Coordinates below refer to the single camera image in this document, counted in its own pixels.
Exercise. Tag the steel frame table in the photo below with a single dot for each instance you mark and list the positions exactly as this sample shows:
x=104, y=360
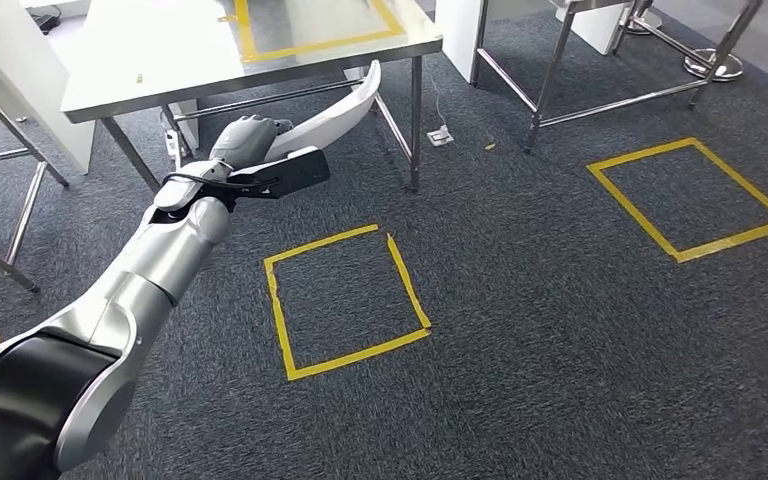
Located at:
x=547, y=89
x=25, y=212

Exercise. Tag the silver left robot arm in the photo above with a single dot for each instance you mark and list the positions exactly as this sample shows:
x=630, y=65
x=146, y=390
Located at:
x=159, y=265

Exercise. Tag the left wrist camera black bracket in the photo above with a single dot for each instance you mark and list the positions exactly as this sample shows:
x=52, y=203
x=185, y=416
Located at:
x=291, y=173

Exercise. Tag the yellow floor tape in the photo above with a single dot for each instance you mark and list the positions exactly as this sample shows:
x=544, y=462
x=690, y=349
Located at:
x=357, y=354
x=677, y=254

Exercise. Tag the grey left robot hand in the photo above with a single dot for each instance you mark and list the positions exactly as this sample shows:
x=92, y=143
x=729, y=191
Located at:
x=245, y=142

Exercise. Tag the steel workbench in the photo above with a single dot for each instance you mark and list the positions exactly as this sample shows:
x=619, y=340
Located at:
x=159, y=53

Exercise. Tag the white floor socket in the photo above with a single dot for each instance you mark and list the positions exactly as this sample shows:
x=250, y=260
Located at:
x=440, y=136

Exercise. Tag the chrome round stanchion base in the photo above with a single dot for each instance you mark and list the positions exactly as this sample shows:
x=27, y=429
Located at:
x=715, y=66
x=642, y=25

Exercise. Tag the plain white plastic part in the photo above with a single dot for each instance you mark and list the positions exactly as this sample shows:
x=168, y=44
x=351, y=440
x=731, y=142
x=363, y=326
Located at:
x=338, y=116

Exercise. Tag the yellow rectangular tape frame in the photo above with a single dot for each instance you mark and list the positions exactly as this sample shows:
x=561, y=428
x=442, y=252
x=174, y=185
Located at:
x=243, y=33

